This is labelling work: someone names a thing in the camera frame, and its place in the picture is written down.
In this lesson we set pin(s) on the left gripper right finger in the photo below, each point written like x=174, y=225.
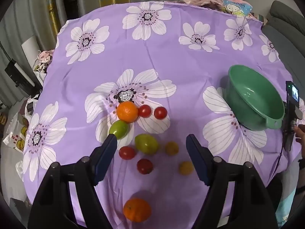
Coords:
x=201, y=158

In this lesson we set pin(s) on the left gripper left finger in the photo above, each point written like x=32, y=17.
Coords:
x=102, y=157

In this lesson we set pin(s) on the yellow cherry tomato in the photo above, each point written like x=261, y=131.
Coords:
x=171, y=148
x=186, y=168

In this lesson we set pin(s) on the green tomato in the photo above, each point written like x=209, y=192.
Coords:
x=119, y=128
x=146, y=143

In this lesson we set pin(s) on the green plastic bowl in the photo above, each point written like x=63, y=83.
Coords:
x=253, y=99

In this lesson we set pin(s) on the dark red tomato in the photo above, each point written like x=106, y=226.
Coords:
x=144, y=166

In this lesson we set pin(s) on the orange tangerine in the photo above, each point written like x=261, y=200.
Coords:
x=127, y=111
x=137, y=210

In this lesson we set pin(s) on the red cherry tomato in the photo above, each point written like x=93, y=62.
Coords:
x=144, y=111
x=160, y=113

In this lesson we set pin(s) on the person right hand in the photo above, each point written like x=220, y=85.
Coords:
x=300, y=137

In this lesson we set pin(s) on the grey sofa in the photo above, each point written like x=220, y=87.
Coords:
x=285, y=28

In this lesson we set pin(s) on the white shopping bag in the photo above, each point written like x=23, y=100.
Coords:
x=18, y=126

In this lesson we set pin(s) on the purple floral tablecloth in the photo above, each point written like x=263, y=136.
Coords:
x=159, y=54

